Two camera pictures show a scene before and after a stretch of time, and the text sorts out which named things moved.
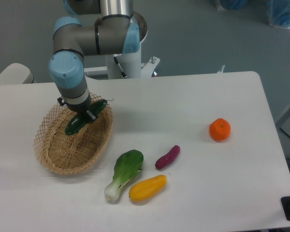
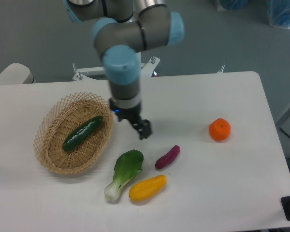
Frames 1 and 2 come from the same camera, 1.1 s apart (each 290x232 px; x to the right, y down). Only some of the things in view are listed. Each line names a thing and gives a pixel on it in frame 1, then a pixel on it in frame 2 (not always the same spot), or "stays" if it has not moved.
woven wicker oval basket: [70, 153] stays
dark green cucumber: [81, 119] to [81, 131]
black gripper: [80, 108] to [133, 114]
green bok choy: [126, 166] stays
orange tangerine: [220, 129] stays
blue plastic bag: [283, 13] stays
